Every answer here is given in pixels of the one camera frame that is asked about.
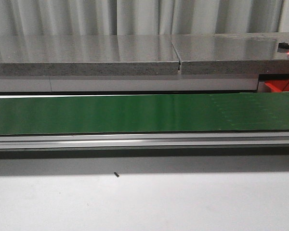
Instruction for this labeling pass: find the white curtain backdrop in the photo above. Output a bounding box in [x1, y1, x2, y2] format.
[0, 0, 289, 36]

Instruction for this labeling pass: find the aluminium conveyor side rail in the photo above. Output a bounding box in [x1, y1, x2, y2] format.
[0, 131, 289, 150]

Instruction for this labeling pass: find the grey stone slab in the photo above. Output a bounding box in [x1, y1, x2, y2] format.
[171, 33, 289, 75]
[0, 35, 179, 77]

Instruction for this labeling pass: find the red plastic bin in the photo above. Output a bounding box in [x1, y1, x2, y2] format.
[264, 80, 289, 92]

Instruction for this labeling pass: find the grey stone slab left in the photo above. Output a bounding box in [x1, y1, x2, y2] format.
[0, 35, 179, 77]

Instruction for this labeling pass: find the green conveyor belt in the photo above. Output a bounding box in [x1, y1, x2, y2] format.
[0, 92, 289, 135]

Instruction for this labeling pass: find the grey stone slab right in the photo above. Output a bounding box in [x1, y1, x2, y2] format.
[171, 33, 289, 75]

